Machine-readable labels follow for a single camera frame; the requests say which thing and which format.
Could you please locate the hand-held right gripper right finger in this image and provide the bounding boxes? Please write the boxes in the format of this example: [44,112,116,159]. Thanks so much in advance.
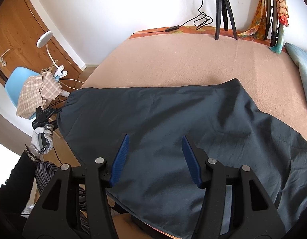
[182,136,286,239]

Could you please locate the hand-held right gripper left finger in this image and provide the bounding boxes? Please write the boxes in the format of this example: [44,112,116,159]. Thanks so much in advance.
[23,134,130,239]

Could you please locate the dark grey pants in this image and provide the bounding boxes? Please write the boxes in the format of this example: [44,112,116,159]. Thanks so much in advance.
[56,78,307,239]

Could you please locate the person's left forearm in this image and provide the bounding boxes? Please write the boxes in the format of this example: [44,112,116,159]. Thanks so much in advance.
[0,152,41,216]

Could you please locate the person's left hand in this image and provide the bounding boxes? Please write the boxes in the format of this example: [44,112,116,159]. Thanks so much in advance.
[30,124,54,158]

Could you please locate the beige checked cloth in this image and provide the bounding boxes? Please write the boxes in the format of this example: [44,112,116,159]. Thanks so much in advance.
[16,71,63,119]

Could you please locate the light blue chair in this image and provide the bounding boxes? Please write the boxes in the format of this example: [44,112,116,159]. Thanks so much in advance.
[5,67,69,140]

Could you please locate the white clamp lamp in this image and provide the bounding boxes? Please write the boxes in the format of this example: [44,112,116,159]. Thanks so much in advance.
[36,31,69,79]

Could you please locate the wooden door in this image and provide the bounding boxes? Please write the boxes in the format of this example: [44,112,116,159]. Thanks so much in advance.
[0,0,85,85]

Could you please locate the beige blanket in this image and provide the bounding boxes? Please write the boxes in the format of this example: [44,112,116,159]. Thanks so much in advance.
[80,31,307,140]

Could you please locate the folded blue jeans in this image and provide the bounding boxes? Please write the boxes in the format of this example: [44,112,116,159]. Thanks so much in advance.
[284,42,307,115]

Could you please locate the orange and teal figurine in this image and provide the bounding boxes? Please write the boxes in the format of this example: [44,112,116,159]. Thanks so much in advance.
[269,0,290,54]

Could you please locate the orange patterned scarf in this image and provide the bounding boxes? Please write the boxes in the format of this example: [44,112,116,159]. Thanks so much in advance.
[239,0,268,41]

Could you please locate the folded grey tripod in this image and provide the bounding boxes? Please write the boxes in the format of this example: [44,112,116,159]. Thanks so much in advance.
[264,0,281,46]

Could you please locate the white cable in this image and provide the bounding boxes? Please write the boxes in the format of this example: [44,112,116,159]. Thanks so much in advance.
[58,78,85,90]

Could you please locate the metal door handle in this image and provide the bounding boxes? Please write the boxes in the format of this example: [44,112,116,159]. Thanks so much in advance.
[0,50,11,66]

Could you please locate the black ring light cable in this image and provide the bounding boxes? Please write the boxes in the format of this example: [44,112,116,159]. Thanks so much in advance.
[132,0,211,34]

